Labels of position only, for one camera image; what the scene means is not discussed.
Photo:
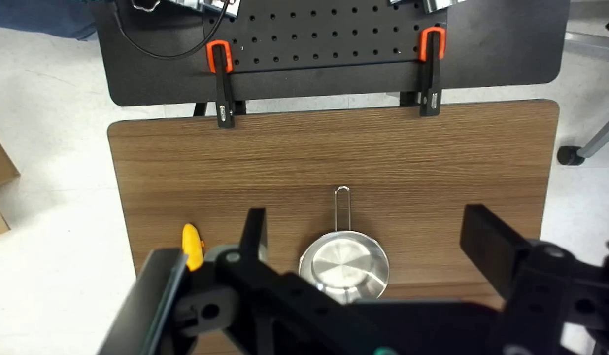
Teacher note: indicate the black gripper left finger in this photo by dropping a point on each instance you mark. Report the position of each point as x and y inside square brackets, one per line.
[256, 229]

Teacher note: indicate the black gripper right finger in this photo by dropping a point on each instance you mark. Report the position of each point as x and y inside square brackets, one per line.
[494, 241]

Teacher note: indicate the orange carrot plush toy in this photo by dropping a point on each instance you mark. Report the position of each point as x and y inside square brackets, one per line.
[193, 247]

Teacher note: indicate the small steel pan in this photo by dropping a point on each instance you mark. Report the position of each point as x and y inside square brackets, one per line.
[344, 264]

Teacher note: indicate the grey chair base with caster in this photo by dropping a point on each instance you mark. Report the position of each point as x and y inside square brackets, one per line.
[593, 140]

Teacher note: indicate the orange black bar clamp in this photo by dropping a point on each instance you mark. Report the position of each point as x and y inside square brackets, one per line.
[433, 65]
[220, 79]

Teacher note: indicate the black desk top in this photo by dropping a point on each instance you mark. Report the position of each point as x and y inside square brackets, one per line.
[502, 45]

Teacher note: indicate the black perforated breadboard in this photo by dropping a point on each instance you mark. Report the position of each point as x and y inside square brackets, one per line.
[330, 32]

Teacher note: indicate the blue fabric object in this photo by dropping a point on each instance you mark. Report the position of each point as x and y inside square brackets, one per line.
[41, 16]

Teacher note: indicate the silver metal bracket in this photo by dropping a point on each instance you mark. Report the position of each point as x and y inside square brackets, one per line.
[216, 4]

